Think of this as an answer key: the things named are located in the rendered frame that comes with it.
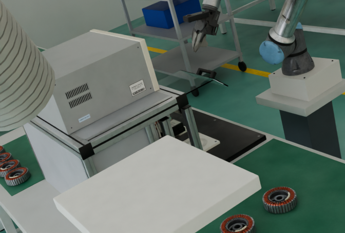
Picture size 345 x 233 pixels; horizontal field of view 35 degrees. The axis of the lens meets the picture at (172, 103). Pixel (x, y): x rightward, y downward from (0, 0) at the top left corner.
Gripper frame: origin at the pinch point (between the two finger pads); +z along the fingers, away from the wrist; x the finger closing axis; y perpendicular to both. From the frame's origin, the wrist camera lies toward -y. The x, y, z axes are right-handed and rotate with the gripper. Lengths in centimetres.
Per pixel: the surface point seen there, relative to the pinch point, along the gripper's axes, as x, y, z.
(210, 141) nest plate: -26.3, 2.5, 36.4
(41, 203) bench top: 5, -50, 80
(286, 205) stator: -84, -8, 44
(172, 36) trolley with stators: 198, 116, -19
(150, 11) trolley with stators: 245, 115, -38
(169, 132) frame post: -42, -30, 34
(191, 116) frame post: -42, -23, 27
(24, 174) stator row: 31, -50, 76
